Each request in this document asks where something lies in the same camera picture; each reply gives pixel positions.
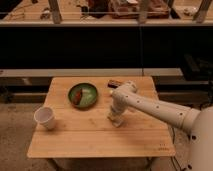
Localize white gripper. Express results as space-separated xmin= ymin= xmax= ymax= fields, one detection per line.
xmin=108 ymin=101 xmax=125 ymax=122

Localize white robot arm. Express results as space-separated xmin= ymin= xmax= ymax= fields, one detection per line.
xmin=108 ymin=81 xmax=213 ymax=171

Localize dark brown rectangular block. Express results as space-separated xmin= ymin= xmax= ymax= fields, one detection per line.
xmin=107 ymin=80 xmax=122 ymax=88

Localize green plate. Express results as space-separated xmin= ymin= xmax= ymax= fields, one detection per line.
xmin=68 ymin=83 xmax=98 ymax=109

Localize red sausage on plate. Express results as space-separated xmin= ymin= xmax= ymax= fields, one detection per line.
xmin=73 ymin=89 xmax=82 ymax=105

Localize wooden table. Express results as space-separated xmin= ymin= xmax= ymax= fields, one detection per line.
xmin=27 ymin=77 xmax=175 ymax=158

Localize white paper cup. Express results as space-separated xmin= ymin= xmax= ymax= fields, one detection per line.
xmin=34 ymin=107 xmax=56 ymax=130

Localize long wooden workbench shelf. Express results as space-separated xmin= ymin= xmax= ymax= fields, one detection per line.
xmin=0 ymin=0 xmax=213 ymax=26

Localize black cable on floor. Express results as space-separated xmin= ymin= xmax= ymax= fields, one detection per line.
xmin=169 ymin=126 xmax=191 ymax=171

